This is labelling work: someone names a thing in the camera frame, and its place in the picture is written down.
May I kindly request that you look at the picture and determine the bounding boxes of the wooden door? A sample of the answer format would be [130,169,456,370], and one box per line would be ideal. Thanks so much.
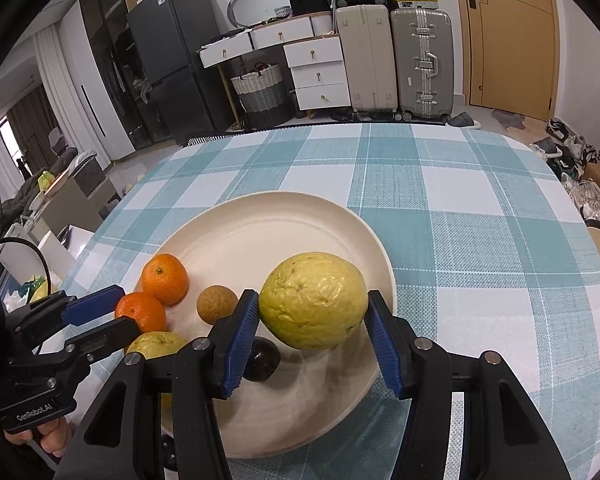
[450,0,561,123]

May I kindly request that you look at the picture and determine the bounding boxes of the cream round plate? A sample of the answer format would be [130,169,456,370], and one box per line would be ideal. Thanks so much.
[141,191,397,460]

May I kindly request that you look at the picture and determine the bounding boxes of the brown longan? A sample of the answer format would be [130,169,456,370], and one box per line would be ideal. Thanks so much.
[196,285,241,326]

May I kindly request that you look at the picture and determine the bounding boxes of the grey slippers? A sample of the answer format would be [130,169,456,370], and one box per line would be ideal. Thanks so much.
[447,112,483,130]

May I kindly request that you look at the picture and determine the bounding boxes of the teal checked tablecloth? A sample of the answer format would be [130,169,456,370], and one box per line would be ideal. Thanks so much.
[65,122,600,480]

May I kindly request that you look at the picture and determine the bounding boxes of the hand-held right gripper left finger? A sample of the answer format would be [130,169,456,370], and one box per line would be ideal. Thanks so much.
[67,289,261,480]

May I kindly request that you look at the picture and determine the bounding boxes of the person's left hand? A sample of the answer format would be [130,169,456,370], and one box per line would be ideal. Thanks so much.
[2,412,74,457]

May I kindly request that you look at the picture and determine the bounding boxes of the woven laundry basket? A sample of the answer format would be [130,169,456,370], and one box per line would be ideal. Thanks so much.
[230,61,292,130]

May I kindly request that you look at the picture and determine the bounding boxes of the scattered loose shoes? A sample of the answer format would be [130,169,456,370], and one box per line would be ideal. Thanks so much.
[530,117,600,231]

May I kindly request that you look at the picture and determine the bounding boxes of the black cable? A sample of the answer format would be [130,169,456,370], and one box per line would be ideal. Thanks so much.
[0,237,53,291]

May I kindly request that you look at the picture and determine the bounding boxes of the black white striped rug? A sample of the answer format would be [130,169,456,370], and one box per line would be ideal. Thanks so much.
[185,130,231,147]

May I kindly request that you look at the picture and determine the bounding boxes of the yellow-green guava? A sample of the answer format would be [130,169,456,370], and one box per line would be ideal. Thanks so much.
[258,252,370,352]
[125,331,188,361]

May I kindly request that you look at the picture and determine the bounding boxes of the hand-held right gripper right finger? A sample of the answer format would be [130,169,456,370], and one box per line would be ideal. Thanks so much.
[367,290,573,480]

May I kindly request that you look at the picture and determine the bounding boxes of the oval metal hoop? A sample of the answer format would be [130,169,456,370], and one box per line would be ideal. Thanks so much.
[227,0,306,28]

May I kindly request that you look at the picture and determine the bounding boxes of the dark glass cabinet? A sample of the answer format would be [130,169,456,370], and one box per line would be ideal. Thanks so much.
[80,0,156,136]

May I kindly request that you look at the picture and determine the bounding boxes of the black storage case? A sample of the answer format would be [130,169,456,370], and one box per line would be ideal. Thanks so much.
[286,0,331,17]

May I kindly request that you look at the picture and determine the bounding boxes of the beige suitcase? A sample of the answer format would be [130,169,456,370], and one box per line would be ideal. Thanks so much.
[334,4,398,118]

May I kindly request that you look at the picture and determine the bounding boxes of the dark grey refrigerator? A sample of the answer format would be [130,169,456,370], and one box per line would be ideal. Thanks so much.
[126,0,231,136]

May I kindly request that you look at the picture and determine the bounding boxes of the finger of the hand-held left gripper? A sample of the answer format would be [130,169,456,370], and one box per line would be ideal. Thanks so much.
[65,316,142,363]
[12,285,127,333]

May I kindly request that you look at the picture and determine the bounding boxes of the white drawer dresser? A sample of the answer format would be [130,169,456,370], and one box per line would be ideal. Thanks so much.
[197,10,353,111]

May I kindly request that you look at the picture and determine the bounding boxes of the orange mandarin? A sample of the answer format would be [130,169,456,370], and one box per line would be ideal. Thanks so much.
[141,254,189,306]
[115,292,167,333]

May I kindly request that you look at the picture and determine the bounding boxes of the silver suitcase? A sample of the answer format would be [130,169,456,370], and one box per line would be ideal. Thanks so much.
[390,7,455,123]

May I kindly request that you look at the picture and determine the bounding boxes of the grey floor mat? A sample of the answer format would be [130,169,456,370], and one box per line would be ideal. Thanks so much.
[491,109,526,131]

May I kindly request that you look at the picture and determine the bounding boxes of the dark purple plum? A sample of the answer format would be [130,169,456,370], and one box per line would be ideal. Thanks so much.
[242,337,282,382]

